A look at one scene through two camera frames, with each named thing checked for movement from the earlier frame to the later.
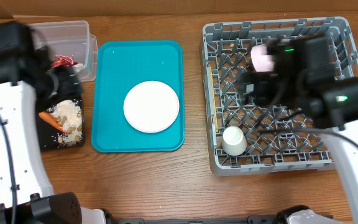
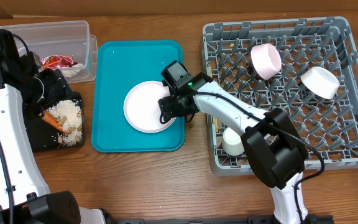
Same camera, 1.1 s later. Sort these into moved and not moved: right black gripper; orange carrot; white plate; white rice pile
Moved: right black gripper
Not moved: white rice pile; white plate; orange carrot
